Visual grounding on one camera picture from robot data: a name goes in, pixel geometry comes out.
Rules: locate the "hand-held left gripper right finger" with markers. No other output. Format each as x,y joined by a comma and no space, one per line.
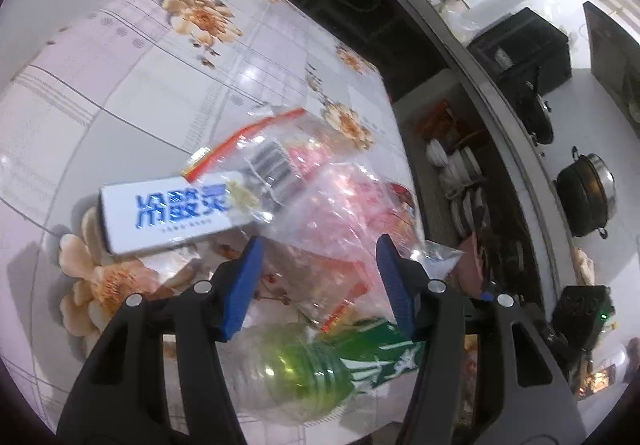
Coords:
395,285

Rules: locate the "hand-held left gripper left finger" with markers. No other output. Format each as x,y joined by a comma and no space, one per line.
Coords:
245,285

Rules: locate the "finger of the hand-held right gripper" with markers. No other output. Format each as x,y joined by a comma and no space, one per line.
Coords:
484,295

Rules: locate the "clear plastic bag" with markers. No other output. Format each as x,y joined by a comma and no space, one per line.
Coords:
340,225

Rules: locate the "pale lumpy bag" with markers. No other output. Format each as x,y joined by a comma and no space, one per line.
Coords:
583,265

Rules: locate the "stack of plates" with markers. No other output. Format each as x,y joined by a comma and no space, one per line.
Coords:
467,212

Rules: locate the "green plastic bottle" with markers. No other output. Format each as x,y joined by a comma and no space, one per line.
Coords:
295,375

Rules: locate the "white blue toothpaste box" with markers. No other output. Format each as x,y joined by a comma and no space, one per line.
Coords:
165,215

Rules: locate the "black pot with metal lid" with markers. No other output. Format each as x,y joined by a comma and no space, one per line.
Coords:
580,195

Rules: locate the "stack of white bowls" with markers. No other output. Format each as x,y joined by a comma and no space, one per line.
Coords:
460,170

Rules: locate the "white bowl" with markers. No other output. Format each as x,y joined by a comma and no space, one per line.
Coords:
436,152

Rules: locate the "red box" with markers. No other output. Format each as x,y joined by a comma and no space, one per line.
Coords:
437,120

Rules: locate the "black wok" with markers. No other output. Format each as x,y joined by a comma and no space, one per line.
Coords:
537,117

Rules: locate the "floral tablecloth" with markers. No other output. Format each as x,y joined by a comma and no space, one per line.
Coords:
125,100

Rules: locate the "black range hood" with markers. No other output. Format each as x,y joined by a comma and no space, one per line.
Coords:
612,55

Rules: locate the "white plastic bag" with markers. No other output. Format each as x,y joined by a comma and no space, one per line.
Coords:
457,20

